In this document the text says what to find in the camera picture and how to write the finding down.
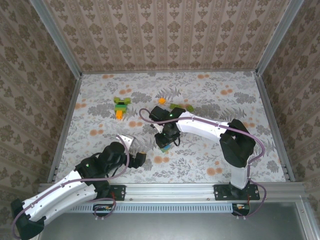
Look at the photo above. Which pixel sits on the orange two-by-two lego brick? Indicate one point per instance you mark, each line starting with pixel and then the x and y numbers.
pixel 120 115
pixel 162 101

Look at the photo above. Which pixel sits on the lime two-by-three lego brick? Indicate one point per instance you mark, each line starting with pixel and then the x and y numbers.
pixel 191 108

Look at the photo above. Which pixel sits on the lime two-by-two lego brick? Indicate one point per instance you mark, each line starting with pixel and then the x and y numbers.
pixel 127 100
pixel 116 100

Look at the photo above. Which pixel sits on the green two-by-four lego brick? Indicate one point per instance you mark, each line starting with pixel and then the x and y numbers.
pixel 120 106

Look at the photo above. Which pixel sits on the black two-by-two lego brick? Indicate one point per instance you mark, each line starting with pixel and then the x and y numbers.
pixel 121 102

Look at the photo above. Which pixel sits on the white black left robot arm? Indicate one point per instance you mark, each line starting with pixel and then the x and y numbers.
pixel 57 195

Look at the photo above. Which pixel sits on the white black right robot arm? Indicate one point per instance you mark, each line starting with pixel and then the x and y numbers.
pixel 200 126

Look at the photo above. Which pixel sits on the grey metal front panel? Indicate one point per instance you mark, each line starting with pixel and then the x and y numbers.
pixel 175 225

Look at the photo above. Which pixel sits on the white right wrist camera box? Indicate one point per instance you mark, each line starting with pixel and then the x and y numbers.
pixel 157 128

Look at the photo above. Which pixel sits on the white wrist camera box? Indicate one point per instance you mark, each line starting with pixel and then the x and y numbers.
pixel 127 142
pixel 157 128

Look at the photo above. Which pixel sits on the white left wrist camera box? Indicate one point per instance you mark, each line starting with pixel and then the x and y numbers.
pixel 127 142

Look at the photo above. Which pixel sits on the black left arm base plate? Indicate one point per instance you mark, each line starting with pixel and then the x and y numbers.
pixel 118 192

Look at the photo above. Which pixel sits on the aluminium front rail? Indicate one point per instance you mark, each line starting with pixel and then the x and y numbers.
pixel 170 191

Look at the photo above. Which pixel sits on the aluminium back rail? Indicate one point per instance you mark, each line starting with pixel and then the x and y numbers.
pixel 175 71

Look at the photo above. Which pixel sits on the aluminium side rail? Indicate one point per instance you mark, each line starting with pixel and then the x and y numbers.
pixel 72 100
pixel 266 100

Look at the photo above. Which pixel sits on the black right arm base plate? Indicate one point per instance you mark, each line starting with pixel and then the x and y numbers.
pixel 222 192

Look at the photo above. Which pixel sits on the aluminium corner post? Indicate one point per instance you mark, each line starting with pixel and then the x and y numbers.
pixel 57 40
pixel 280 37

